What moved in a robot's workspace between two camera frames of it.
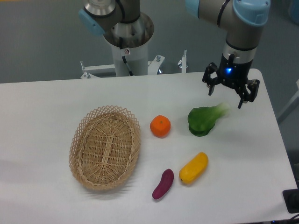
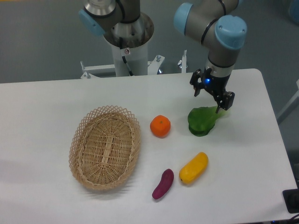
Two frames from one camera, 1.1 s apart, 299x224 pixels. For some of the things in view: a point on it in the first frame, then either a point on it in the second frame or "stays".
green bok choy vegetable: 202,120 stays
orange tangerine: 160,126 stays
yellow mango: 195,169 stays
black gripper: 233,74 to 216,85
